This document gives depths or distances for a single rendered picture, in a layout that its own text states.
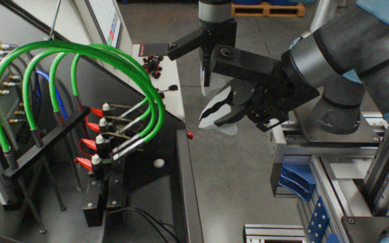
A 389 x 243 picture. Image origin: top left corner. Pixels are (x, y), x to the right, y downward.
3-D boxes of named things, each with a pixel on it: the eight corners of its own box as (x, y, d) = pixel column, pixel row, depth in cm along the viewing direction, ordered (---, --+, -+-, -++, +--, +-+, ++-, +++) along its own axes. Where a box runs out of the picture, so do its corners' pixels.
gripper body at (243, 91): (260, 135, 56) (324, 103, 49) (227, 110, 52) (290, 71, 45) (258, 104, 61) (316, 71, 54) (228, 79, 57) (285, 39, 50)
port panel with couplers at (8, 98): (23, 139, 96) (-16, 41, 78) (12, 140, 96) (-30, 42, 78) (35, 114, 107) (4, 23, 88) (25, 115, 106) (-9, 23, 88)
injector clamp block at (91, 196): (127, 238, 94) (120, 205, 85) (92, 242, 93) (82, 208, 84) (131, 159, 121) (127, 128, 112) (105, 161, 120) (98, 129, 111)
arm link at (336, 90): (347, 110, 93) (361, 68, 85) (310, 90, 103) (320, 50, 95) (371, 98, 99) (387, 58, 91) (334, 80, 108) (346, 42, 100)
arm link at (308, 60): (318, 53, 42) (309, 20, 47) (288, 71, 45) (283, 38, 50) (347, 84, 45) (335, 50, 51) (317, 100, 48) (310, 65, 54)
